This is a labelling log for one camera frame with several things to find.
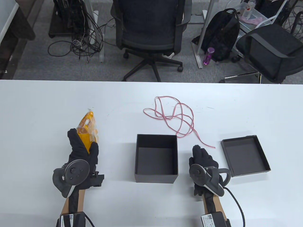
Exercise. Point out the person's right hand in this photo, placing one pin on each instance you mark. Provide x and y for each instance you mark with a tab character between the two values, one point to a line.
203	156

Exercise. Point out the person's left hand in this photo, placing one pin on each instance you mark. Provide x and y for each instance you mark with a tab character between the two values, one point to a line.
78	149

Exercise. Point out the pink ribbon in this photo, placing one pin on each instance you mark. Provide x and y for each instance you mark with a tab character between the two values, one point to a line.
208	146

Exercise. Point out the orange packet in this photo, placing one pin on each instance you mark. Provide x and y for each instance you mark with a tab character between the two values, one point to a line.
86	125

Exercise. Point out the black cardboard box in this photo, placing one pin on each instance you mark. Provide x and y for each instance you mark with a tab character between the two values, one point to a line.
248	151

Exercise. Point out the black gift box base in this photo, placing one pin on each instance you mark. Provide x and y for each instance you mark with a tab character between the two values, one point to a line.
156	160

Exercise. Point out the black right forearm pack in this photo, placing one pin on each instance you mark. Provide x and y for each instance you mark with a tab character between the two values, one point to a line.
215	220

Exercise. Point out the black left forearm pack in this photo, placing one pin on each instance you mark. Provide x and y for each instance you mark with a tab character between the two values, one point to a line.
75	220

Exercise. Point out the person's left forearm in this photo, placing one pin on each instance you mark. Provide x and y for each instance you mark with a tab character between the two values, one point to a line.
81	201

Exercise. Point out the person's right forearm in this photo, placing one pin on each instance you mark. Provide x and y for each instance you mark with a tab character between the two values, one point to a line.
216	205

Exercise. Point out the grey right hand controller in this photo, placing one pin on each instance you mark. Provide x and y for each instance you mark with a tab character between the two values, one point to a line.
198	173

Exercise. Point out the grey hand controller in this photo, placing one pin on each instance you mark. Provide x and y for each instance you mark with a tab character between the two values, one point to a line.
198	173
75	170

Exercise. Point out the grey left hand controller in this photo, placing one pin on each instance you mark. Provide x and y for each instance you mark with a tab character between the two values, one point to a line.
75	170

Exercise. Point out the white metal desk leg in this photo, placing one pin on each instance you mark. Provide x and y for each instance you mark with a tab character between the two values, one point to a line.
199	61
101	56

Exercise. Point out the purple water bottle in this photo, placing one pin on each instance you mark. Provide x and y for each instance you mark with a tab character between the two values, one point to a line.
208	56

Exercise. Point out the black backpack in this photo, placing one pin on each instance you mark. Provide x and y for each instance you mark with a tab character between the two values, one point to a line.
220	30

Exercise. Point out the black chair with grey armrest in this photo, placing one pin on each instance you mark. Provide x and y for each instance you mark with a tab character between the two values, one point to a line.
272	47

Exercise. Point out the white power strip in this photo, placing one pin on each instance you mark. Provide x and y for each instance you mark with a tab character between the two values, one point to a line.
95	16

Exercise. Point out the black computer tower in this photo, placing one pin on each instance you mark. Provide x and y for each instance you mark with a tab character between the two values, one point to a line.
64	14

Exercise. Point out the black mesh office chair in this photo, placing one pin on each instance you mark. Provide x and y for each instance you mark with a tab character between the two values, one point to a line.
149	23

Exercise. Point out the pink cloth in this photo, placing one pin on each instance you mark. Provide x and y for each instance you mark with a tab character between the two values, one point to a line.
252	20

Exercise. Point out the white desk with dark side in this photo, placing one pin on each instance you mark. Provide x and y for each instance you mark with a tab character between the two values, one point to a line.
7	19

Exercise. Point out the clear small bottle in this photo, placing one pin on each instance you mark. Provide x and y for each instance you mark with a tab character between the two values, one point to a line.
249	11

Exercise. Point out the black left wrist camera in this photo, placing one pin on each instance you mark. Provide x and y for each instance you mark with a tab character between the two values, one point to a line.
98	179

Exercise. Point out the white frame storage rack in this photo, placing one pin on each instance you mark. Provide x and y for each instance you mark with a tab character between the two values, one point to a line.
267	21

